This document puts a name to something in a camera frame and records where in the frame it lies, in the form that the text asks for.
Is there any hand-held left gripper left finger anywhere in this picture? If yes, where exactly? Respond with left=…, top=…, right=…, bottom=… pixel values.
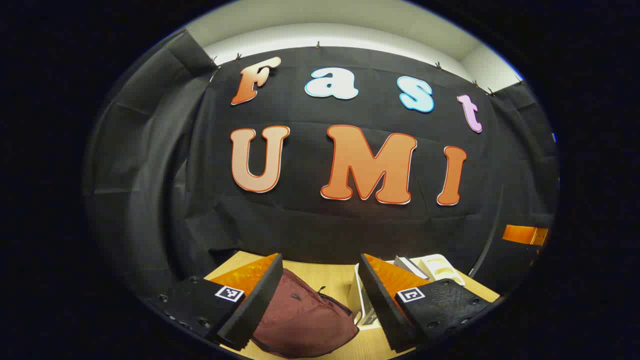
left=150, top=252, right=284, bottom=352

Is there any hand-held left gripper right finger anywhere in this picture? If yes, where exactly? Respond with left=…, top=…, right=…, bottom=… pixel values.
left=357, top=252, right=494, bottom=354

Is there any white plastic bookshelf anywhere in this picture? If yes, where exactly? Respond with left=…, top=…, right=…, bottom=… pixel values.
left=347, top=263, right=382, bottom=331

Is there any maroon fabric schoolbag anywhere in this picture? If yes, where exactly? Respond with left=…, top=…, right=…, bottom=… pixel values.
left=250, top=268, right=360, bottom=359

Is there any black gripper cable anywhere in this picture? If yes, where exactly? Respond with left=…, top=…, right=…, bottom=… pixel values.
left=469, top=184, right=505, bottom=277

